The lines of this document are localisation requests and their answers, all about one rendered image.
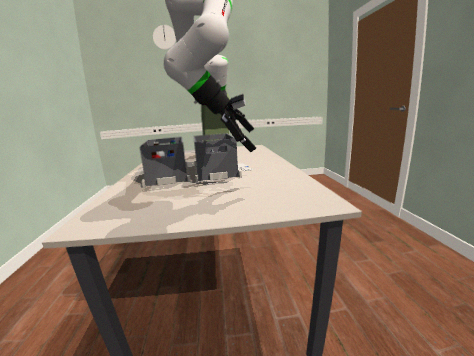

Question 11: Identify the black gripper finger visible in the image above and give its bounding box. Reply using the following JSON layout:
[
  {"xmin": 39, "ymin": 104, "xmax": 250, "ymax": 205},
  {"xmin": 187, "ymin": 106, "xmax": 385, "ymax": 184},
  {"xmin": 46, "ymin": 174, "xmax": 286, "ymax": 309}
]
[
  {"xmin": 229, "ymin": 106, "xmax": 254, "ymax": 132},
  {"xmin": 221, "ymin": 109, "xmax": 257, "ymax": 153}
]

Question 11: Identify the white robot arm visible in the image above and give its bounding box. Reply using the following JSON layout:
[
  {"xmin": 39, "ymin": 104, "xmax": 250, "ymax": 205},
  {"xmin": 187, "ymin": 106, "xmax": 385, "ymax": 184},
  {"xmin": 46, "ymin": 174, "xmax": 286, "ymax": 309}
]
[{"xmin": 164, "ymin": 0, "xmax": 233, "ymax": 105}]

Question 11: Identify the grey divided crate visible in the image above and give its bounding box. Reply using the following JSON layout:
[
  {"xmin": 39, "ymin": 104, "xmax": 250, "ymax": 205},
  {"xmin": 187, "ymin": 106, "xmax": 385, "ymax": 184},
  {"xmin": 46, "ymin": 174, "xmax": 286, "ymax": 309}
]
[
  {"xmin": 194, "ymin": 133, "xmax": 239, "ymax": 181},
  {"xmin": 139, "ymin": 137, "xmax": 188, "ymax": 186}
]

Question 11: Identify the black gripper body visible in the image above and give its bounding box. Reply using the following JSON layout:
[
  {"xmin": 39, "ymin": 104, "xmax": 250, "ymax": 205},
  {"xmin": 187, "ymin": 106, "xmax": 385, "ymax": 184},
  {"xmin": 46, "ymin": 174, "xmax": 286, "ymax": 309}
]
[{"xmin": 205, "ymin": 89, "xmax": 232, "ymax": 120}]

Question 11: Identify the white paper pick list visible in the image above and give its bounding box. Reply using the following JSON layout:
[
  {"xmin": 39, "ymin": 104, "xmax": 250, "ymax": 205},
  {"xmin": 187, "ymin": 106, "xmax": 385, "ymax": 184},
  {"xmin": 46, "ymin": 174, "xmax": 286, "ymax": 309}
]
[{"xmin": 238, "ymin": 163, "xmax": 252, "ymax": 171}]

